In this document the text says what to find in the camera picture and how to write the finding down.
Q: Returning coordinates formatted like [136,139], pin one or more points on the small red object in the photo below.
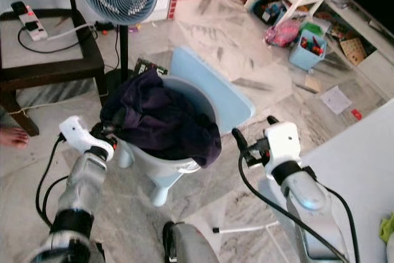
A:
[356,114]

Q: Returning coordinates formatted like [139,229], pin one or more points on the bare human foot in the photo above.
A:
[13,137]

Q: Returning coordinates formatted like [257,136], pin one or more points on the light blue pencil bucket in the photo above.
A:
[306,56]

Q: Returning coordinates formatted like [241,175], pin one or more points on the dark blue storage bin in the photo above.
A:
[269,12]

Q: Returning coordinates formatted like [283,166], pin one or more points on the white laundry hamper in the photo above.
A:
[160,180]

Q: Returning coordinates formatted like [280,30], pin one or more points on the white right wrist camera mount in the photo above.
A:
[283,141]

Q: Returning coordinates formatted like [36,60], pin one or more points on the dark purple garment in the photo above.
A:
[160,121]

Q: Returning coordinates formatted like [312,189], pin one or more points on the green black carton box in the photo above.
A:
[151,67]

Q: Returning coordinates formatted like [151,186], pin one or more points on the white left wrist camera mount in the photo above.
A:
[80,132]

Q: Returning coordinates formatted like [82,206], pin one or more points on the grey robot right leg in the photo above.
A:
[200,247]

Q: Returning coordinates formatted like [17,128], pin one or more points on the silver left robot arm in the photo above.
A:
[89,180]

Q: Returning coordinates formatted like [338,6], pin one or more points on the white low cabinet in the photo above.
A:
[372,50]

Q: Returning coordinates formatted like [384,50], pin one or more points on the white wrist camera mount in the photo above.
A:
[283,141]
[80,132]

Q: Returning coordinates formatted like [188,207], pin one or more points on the brown lattice board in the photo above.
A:
[353,51]

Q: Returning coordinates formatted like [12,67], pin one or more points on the white plastic table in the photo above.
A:
[357,170]

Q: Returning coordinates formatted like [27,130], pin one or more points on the light blue hamper lid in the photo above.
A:
[212,87]

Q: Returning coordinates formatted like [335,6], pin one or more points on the dark wooden side table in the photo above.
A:
[55,69]

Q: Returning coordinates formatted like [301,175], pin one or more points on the white power strip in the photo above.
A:
[29,21]

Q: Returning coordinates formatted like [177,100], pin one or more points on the yellow-green cloth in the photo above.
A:
[388,229]

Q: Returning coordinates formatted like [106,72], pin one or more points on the pink bag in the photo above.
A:
[282,34]

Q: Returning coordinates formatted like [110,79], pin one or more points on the white paper sheet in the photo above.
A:
[336,100]

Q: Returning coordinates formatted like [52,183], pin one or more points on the small cardboard piece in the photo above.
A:
[313,84]

